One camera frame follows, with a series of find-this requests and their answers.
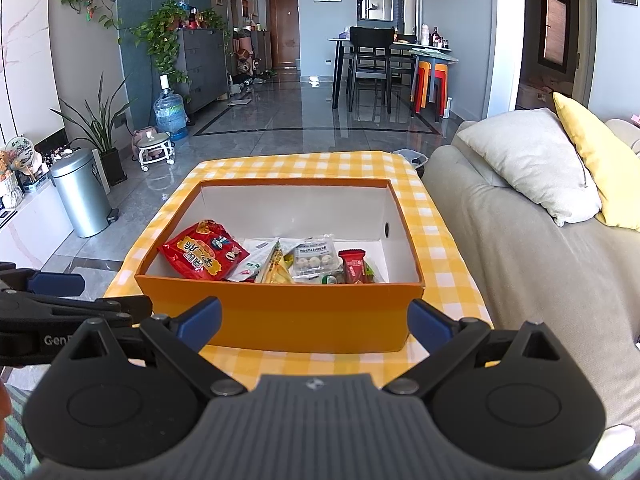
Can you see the black dining chair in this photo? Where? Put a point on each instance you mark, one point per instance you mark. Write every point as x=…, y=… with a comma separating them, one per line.
x=370, y=60

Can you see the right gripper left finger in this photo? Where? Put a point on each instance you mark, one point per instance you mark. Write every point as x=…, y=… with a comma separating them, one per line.
x=177, y=343

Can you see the red cartoon snack bag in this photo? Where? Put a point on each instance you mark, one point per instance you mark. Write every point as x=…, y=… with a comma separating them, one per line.
x=204, y=252

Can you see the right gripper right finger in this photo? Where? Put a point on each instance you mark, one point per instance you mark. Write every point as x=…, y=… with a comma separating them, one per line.
x=449, y=343

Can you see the white cushion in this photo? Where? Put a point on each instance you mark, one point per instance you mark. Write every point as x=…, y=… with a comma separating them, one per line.
x=530, y=150

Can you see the orange cardboard box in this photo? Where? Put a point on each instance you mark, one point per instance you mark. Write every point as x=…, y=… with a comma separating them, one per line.
x=324, y=318

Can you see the white dumpling snack pack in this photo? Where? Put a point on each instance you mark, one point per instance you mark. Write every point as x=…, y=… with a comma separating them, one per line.
x=316, y=256

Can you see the person left hand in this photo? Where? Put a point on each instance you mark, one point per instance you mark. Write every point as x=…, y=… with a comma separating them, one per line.
x=6, y=410

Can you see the blue water bottle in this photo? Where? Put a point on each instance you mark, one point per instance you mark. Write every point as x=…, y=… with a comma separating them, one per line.
x=169, y=112

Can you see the beige sofa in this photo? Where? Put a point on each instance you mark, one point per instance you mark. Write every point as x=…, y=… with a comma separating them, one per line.
x=581, y=279

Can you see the grey drawer cabinet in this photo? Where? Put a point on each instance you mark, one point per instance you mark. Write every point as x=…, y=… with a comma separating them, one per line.
x=203, y=59

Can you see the red orange stacked stools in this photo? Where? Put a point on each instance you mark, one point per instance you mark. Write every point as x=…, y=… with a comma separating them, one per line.
x=429, y=85

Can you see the brown wooden door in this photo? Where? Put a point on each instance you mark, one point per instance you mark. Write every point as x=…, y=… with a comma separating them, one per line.
x=284, y=30

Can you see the yellow cushion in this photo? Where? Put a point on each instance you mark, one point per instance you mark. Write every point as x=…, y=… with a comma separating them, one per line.
x=612, y=164

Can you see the silver trash can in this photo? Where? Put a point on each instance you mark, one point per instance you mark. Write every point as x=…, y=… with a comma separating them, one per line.
x=76, y=177

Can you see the white small stool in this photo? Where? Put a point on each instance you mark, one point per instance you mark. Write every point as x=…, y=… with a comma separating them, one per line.
x=155, y=147

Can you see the small red snack pack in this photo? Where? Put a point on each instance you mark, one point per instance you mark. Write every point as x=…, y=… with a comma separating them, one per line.
x=354, y=267

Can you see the potted grass plant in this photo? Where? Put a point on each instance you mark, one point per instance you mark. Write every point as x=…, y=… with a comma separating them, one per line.
x=98, y=125

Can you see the hanging green plant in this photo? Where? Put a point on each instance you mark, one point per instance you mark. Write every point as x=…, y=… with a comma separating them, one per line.
x=160, y=34

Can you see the Mimi snack stick bag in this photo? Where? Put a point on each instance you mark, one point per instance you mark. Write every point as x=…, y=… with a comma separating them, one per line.
x=259, y=251

